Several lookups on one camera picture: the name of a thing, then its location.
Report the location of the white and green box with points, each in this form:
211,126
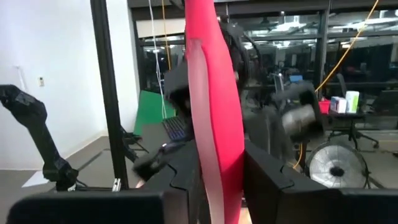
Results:
352,102

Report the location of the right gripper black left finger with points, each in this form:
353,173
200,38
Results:
183,199

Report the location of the white wall switch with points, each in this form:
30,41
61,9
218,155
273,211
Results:
41,81

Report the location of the silver metal bracket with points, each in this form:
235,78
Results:
116,184

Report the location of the black support bar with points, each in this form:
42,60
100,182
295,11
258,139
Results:
28,109

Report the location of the red container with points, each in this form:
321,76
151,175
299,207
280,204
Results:
324,106

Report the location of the small white box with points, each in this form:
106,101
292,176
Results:
338,104

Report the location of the black floor fan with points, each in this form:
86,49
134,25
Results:
323,161

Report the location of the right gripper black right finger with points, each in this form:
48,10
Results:
280,199

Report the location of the black rolling table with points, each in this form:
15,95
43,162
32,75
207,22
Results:
353,124

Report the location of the green board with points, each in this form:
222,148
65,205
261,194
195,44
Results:
149,112

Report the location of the black keyboard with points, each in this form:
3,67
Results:
175,129

